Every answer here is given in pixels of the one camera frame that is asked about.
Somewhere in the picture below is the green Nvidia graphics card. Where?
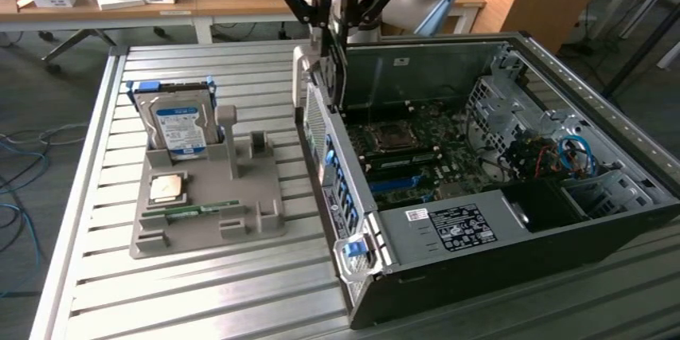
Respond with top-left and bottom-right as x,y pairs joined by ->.
309,0 -> 351,115

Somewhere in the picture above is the wooden desk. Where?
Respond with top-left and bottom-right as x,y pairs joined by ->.
0,0 -> 488,45

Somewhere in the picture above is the metal CPU socket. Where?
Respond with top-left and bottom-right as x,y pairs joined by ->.
373,122 -> 421,153

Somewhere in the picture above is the perforated metal disk bay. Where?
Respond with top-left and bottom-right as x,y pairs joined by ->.
465,51 -> 559,166

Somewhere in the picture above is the hard disk with blue carrier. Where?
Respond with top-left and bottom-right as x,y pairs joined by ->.
125,76 -> 223,160

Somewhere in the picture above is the green motherboard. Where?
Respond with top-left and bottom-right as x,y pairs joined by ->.
343,104 -> 505,212

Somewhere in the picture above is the RAM stick with white label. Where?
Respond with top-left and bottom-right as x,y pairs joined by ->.
371,153 -> 443,170

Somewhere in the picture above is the blue expansion slot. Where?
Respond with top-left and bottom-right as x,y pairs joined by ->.
369,178 -> 427,193

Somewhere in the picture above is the grey plastic parts rack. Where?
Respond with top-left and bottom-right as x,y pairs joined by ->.
128,104 -> 291,261

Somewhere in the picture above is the silver CPU chip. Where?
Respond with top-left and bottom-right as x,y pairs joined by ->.
148,174 -> 185,203

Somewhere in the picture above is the green RAM stick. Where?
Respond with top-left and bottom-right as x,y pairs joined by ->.
141,200 -> 241,218

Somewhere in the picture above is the grey power supply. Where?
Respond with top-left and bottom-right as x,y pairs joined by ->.
377,190 -> 532,268

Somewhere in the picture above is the black plastic shroud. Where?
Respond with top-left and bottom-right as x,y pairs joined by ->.
500,179 -> 592,234

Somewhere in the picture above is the blue plastic case latch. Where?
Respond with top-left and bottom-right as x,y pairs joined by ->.
343,238 -> 369,258

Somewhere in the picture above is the small metal disk bay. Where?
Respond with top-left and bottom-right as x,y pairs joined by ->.
560,170 -> 656,220

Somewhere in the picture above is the black and grey PC case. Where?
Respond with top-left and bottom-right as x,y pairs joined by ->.
293,31 -> 680,331

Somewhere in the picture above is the red wire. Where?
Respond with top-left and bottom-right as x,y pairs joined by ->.
532,144 -> 549,178

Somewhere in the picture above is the grey floor cable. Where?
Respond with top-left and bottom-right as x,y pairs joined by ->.
0,122 -> 89,147

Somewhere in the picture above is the blue data wire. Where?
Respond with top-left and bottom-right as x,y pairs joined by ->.
555,135 -> 600,178

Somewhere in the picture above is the blue floor cable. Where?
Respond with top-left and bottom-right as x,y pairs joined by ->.
0,132 -> 52,299

